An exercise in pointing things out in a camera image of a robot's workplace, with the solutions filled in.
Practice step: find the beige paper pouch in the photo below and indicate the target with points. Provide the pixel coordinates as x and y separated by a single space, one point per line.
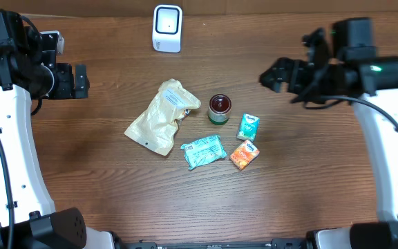
156 127

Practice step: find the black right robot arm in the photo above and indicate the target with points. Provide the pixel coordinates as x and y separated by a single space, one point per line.
348 69

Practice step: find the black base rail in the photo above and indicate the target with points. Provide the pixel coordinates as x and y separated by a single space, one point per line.
213 245

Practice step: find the jar with dark red lid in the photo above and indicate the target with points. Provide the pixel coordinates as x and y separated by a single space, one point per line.
219 109

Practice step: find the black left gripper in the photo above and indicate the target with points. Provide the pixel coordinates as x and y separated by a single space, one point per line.
65 72

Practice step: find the teal Kleenex tissue pack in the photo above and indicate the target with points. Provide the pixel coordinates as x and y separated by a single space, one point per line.
248 127

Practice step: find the white black barcode scanner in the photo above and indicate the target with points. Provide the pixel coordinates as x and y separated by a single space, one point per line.
167 28

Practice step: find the orange Kleenex tissue pack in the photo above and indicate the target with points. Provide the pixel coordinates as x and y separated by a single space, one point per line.
244 154

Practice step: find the green wet wipes pack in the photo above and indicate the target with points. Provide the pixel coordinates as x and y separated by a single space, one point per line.
203 151

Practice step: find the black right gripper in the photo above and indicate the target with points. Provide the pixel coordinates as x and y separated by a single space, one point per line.
279 75

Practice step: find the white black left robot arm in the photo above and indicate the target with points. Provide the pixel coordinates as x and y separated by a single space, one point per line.
29 71

